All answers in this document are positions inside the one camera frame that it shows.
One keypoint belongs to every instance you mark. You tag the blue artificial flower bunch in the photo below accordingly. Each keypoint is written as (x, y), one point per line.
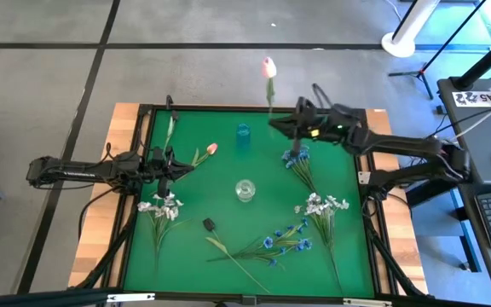
(269, 243)
(303, 164)

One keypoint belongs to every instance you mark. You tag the blue glass vase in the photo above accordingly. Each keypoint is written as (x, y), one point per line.
(243, 133)

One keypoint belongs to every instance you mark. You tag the white artificial flower bunch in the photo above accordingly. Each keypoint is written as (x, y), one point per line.
(320, 209)
(164, 211)

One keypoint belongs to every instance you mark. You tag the clear textured glass vase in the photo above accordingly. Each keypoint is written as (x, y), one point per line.
(245, 190)

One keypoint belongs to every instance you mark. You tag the grey desk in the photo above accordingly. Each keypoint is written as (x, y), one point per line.
(480, 140)

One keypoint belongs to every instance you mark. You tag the green table mat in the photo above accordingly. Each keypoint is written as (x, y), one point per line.
(211, 200)

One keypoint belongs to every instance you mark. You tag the white paper label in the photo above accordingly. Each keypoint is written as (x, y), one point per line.
(473, 98)

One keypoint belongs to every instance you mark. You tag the blue desk leg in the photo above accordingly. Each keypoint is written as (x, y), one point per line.
(467, 239)

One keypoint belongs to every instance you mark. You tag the white stand with round base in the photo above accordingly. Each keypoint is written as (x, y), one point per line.
(399, 42)

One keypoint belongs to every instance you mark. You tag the deep pink artificial tulip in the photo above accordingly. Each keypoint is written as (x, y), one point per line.
(211, 148)

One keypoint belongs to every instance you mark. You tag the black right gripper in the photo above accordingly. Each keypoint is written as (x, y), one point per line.
(313, 123)

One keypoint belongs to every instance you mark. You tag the black pole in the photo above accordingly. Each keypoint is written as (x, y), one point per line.
(488, 57)

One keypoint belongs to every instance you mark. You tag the light pink artificial tulip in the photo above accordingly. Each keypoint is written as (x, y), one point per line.
(269, 68)

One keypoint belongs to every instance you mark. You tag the black aluminium table frame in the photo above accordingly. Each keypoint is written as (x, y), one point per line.
(211, 108)

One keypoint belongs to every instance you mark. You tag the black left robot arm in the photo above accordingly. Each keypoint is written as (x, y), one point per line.
(79, 170)

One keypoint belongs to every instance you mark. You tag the black tripod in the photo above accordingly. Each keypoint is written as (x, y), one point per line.
(420, 73)

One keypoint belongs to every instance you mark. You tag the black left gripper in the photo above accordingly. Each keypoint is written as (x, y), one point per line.
(160, 164)

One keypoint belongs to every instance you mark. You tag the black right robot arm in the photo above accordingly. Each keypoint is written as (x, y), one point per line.
(399, 145)

